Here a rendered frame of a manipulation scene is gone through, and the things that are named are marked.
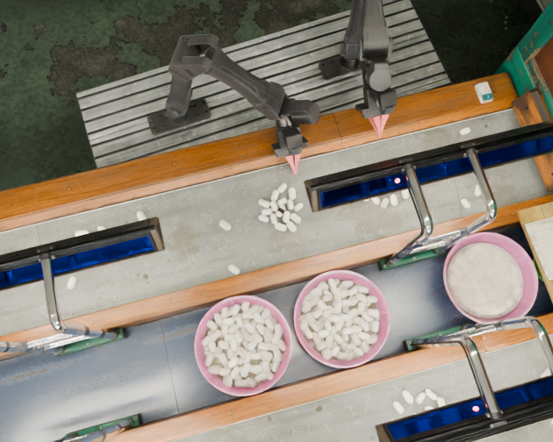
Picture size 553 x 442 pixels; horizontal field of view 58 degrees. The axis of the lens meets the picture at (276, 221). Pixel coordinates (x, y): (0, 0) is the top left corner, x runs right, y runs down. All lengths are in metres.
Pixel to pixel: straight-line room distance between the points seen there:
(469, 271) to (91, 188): 1.13
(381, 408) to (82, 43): 2.17
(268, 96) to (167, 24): 1.45
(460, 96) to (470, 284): 0.59
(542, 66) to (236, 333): 1.17
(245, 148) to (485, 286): 0.81
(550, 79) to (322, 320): 0.95
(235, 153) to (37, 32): 1.62
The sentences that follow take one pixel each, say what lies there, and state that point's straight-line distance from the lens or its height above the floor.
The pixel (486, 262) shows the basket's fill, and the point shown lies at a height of 0.73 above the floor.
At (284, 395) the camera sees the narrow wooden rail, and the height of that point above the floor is 0.76.
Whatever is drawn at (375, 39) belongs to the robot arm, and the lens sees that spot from 1.40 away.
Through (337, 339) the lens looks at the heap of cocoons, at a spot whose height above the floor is 0.74.
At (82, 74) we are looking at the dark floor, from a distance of 2.70.
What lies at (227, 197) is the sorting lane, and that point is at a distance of 1.51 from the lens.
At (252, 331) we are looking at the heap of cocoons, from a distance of 1.43.
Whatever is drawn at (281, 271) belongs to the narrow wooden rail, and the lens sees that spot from 1.42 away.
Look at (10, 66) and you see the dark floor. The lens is 2.86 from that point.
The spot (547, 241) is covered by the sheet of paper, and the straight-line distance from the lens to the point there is 1.63.
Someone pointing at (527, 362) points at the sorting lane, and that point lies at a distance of 1.60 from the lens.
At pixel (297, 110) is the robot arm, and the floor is 0.94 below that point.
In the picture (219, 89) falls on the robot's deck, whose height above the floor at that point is 0.67.
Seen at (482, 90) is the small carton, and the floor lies 0.78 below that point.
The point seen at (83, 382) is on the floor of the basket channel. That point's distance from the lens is 1.59.
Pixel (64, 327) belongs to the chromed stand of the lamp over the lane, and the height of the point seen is 1.09.
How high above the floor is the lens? 2.17
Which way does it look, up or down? 75 degrees down
